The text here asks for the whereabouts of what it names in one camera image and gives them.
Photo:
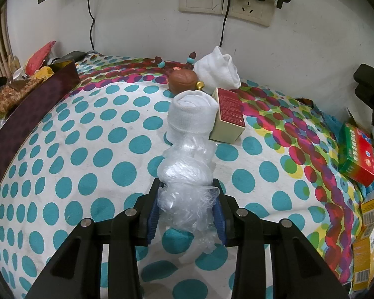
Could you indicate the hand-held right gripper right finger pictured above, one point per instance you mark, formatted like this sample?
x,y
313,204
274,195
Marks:
x,y
221,224

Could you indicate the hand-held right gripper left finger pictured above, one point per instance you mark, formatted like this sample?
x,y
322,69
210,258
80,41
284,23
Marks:
x,y
152,224

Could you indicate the plastic-wrapped white sock roll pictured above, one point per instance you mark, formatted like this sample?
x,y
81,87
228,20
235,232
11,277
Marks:
x,y
180,174

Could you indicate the brown patterned snack packet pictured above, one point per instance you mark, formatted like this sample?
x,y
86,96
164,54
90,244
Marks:
x,y
15,95

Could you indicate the red and beige box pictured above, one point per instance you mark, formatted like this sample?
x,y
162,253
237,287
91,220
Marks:
x,y
229,112

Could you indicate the white ribbed sock roll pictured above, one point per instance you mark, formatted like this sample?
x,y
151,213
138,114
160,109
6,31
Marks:
x,y
191,112

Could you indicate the brown reindeer toy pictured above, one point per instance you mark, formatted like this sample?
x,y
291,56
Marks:
x,y
182,81

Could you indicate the red and green carton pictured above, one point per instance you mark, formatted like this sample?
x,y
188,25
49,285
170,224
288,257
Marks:
x,y
358,155

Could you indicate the white folded sock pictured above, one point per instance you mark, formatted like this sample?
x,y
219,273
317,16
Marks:
x,y
219,68

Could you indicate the dark grey pouch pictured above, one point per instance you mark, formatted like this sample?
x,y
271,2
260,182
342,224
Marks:
x,y
69,56

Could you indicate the red plastic bag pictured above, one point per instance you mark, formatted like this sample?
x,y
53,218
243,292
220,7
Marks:
x,y
39,57

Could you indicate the black clamp stand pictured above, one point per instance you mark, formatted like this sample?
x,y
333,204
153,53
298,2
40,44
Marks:
x,y
369,81

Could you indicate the beige wall power socket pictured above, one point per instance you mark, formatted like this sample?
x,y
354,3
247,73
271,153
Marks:
x,y
251,11

